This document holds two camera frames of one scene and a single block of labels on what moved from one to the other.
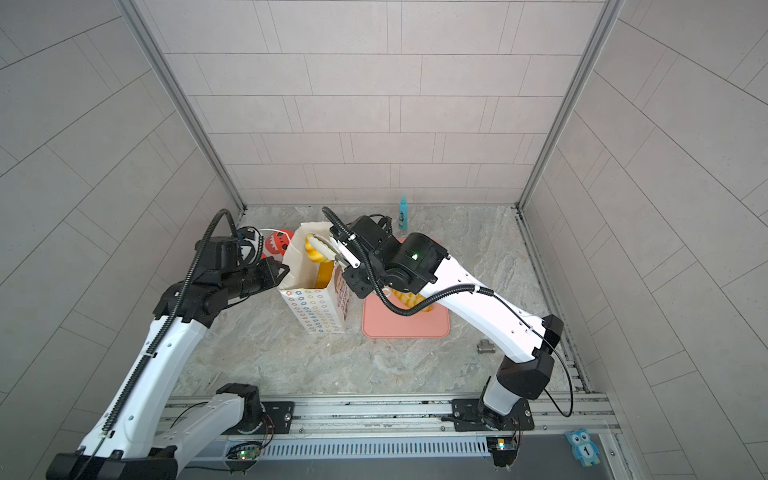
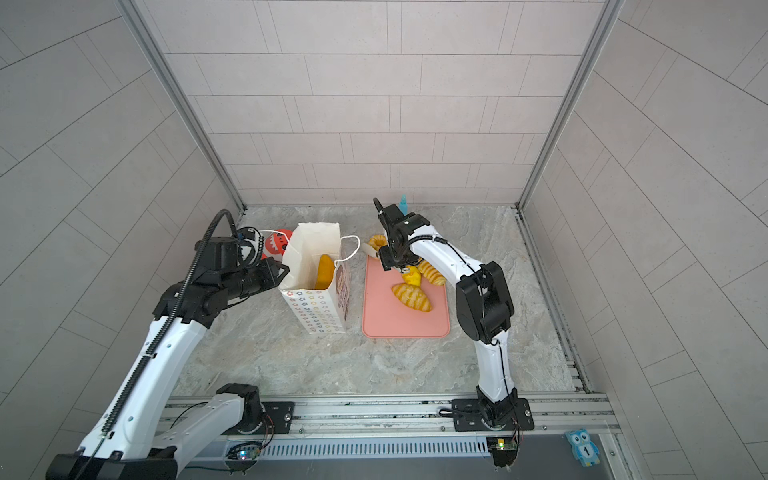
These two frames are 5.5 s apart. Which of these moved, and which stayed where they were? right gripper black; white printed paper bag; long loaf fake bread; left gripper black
Moved: right gripper black
Stayed: long loaf fake bread; white printed paper bag; left gripper black
